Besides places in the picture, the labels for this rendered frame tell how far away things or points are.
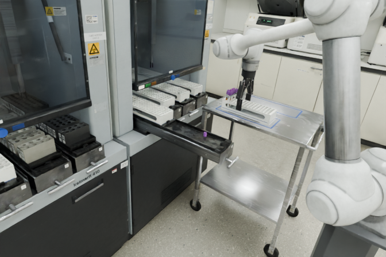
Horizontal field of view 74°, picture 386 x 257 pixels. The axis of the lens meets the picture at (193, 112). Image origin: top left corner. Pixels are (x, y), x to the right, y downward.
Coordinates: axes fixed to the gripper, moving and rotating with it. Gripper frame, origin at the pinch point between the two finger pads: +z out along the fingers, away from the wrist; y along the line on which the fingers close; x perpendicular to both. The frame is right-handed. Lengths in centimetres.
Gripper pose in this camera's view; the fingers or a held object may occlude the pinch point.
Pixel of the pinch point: (243, 104)
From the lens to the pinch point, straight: 148.6
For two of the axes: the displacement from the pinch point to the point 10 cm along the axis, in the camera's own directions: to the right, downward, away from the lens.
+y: 6.0, -3.0, 7.4
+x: -8.0, -3.1, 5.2
